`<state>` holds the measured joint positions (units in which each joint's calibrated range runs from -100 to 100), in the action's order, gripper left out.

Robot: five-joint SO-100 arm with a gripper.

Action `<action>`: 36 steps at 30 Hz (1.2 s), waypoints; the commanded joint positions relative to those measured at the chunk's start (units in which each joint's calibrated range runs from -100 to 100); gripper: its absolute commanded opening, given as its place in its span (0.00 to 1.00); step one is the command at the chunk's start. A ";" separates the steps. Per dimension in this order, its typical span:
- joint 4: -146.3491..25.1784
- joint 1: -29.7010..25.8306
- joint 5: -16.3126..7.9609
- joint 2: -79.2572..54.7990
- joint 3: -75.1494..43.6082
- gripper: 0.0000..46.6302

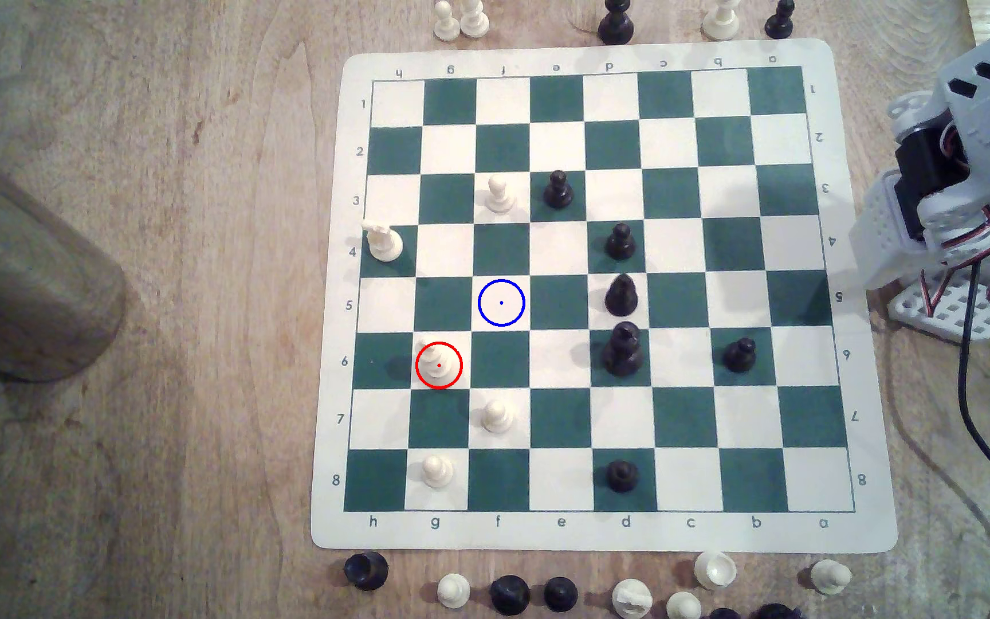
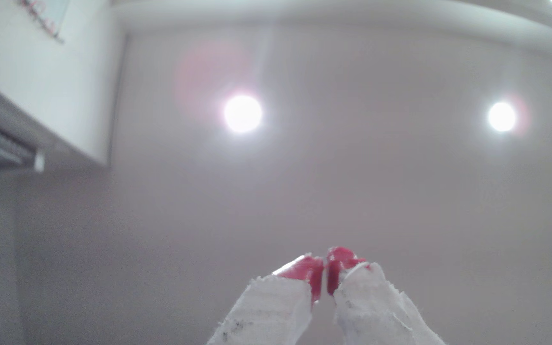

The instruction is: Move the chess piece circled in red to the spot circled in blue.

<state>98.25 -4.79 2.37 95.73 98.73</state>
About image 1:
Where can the white chess piece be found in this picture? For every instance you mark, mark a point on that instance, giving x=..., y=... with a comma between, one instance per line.
x=684, y=607
x=830, y=577
x=722, y=22
x=632, y=600
x=715, y=570
x=473, y=21

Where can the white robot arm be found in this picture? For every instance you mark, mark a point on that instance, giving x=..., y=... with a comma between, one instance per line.
x=985, y=120

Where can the black rook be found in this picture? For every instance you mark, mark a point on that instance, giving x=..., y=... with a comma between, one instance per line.
x=366, y=571

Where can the black chess piece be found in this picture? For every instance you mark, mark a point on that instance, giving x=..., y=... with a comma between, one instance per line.
x=510, y=596
x=615, y=26
x=560, y=594
x=724, y=614
x=776, y=612

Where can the black pawn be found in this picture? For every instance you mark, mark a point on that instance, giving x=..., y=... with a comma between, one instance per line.
x=620, y=243
x=779, y=21
x=622, y=476
x=741, y=356
x=558, y=191

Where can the white pawn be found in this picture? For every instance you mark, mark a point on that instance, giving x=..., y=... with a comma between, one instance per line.
x=447, y=24
x=500, y=196
x=454, y=591
x=437, y=472
x=498, y=418
x=437, y=363

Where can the black queen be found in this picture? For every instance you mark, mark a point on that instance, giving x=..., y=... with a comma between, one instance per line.
x=623, y=351

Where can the white knight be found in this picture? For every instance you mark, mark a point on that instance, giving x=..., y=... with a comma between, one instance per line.
x=383, y=242

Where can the green white chess mat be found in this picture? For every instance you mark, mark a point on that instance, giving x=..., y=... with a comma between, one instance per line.
x=564, y=413

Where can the black bishop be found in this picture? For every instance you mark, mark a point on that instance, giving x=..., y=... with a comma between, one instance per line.
x=621, y=297

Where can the brown cylindrical post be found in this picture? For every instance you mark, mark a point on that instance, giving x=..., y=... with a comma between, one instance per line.
x=22, y=284

